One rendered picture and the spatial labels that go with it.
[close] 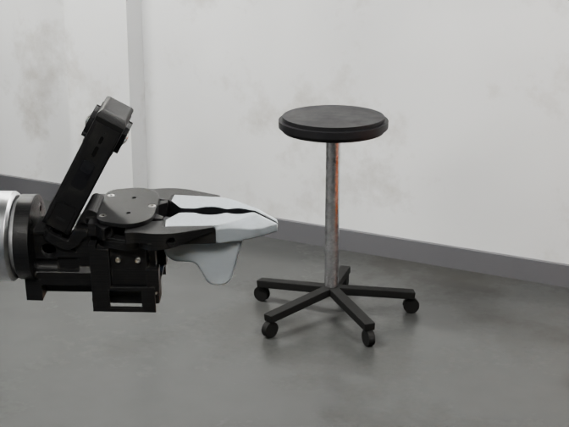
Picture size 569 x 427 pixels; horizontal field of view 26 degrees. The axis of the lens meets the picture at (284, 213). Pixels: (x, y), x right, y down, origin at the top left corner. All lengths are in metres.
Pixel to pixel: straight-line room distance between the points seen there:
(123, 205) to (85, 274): 0.07
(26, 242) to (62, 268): 0.05
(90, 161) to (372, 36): 3.53
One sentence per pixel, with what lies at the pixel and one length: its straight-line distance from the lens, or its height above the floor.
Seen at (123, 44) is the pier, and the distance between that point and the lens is 4.90.
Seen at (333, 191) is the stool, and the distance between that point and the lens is 3.92.
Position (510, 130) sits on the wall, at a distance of 4.36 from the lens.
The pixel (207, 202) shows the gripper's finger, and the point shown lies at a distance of 1.03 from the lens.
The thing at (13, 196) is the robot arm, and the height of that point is 1.25.
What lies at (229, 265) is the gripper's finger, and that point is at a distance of 1.01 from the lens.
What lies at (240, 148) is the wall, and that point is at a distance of 4.82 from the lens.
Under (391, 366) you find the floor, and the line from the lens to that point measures 3.73.
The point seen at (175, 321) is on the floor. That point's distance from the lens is 4.05.
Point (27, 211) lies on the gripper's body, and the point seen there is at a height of 1.25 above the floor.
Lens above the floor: 1.54
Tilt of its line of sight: 17 degrees down
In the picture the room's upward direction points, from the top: straight up
